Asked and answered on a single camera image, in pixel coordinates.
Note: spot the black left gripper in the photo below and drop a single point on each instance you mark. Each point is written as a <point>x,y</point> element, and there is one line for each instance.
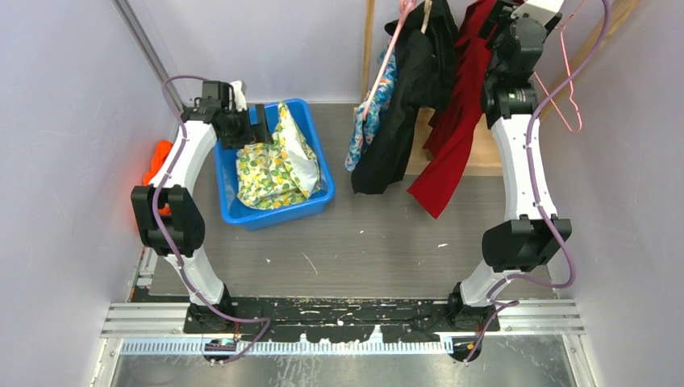
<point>245,139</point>

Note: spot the lemon print skirt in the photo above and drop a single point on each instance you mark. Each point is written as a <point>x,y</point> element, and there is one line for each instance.
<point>286,172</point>

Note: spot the red pleated skirt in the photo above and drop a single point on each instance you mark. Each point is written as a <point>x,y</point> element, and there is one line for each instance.
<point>451,139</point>

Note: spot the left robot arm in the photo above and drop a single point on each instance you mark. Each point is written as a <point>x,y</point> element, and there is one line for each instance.
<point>167,217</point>

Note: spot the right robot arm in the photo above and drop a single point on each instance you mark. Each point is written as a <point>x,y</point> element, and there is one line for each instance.
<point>531,232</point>

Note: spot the pink plastic hanger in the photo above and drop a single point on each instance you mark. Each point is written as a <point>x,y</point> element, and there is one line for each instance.
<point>405,8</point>

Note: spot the blue plastic bin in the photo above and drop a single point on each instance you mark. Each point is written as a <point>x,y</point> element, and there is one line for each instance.
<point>235,213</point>

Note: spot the blue floral garment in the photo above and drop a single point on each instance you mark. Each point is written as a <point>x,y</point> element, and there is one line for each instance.
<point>367,119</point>

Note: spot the orange cloth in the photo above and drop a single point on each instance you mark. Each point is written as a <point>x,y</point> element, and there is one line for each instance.
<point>162,150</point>

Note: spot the black garment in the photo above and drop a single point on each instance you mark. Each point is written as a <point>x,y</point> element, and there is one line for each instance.
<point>426,72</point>

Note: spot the aluminium frame rail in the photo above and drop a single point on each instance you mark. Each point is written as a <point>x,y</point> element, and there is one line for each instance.
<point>141,38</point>

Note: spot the wooden rack post left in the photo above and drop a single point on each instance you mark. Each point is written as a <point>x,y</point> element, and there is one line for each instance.
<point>367,45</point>

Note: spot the wooden rack post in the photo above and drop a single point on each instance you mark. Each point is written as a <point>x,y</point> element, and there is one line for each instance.
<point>367,45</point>
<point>620,13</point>

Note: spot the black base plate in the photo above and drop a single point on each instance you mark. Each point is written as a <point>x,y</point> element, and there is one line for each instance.
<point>342,320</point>

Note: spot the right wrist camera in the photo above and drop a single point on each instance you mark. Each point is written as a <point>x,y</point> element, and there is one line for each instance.
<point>542,11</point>

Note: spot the wooden rack post right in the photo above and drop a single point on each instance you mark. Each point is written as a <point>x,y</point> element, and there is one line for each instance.
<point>620,13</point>

